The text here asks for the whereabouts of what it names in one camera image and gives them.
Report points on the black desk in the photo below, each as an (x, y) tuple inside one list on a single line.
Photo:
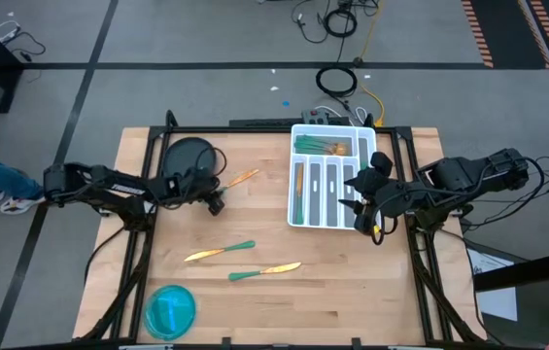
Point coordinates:
[(526, 269)]

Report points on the black round plate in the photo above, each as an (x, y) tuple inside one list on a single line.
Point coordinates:
[(181, 155)]

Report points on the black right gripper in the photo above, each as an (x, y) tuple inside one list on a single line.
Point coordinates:
[(383, 194)]

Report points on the white cutlery organizer tray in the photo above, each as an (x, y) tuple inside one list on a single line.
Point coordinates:
[(323, 204)]

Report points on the blue plastic bowl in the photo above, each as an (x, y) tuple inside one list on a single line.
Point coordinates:
[(169, 313)]

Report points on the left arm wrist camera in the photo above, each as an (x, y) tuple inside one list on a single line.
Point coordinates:
[(216, 205)]

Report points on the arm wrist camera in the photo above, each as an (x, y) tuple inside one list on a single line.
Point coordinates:
[(216, 205), (364, 222)]

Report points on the black aluminium table frame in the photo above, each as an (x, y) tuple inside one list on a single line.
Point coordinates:
[(254, 129)]

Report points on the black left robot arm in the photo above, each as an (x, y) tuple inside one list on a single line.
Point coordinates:
[(123, 189)]

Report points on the grey power strip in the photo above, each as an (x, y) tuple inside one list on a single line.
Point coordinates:
[(315, 116)]

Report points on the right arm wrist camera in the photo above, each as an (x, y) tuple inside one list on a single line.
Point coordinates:
[(364, 222)]

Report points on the white paper sheet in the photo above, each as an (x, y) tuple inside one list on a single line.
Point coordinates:
[(497, 301)]

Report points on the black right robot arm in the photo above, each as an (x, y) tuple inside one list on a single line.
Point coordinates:
[(458, 177)]

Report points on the yellow gripper tag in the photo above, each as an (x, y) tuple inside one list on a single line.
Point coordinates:
[(376, 230)]

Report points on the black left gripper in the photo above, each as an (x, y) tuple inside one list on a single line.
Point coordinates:
[(198, 187)]

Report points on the gold cutlery cluster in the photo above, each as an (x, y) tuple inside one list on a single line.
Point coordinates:
[(242, 276)]

